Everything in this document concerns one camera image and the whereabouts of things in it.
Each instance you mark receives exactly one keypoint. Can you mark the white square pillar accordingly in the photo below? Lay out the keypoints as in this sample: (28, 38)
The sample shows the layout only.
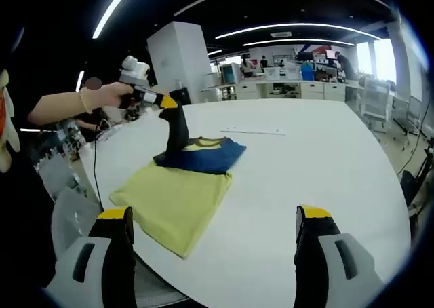
(179, 60)

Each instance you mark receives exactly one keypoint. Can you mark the white office desk row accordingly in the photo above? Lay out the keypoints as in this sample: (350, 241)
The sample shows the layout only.
(315, 90)

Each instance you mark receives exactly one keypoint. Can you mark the cream plush toy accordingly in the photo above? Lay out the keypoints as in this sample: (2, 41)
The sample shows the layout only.
(8, 135)

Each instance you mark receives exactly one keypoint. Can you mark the white ceiling light strip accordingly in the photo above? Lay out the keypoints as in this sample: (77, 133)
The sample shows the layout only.
(112, 9)
(80, 80)
(298, 26)
(298, 40)

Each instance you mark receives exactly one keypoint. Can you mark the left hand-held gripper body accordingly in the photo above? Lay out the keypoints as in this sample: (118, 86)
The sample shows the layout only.
(135, 70)

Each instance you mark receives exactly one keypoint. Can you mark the yellow blue grey garment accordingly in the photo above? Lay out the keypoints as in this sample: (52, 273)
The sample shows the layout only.
(176, 199)

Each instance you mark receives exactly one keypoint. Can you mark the white office chair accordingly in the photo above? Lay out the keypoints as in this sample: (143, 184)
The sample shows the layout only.
(376, 101)

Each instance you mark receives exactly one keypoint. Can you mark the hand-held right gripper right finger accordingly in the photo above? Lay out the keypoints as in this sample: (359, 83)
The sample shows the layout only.
(312, 253)

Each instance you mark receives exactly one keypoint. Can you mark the black box unit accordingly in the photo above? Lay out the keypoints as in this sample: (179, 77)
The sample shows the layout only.
(180, 96)

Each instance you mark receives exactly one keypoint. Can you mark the teal panel cart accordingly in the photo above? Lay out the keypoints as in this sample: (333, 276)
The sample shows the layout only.
(230, 73)

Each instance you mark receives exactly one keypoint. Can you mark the black office chair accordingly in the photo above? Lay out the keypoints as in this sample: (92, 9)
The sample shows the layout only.
(412, 189)

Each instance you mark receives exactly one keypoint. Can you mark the blue plastic bin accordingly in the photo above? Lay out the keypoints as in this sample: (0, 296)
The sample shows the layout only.
(307, 72)

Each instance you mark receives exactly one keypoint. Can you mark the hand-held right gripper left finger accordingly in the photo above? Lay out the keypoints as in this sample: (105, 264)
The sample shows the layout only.
(115, 253)

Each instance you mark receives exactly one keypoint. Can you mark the person's left hand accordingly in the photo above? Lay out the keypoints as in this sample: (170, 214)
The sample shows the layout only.
(112, 96)

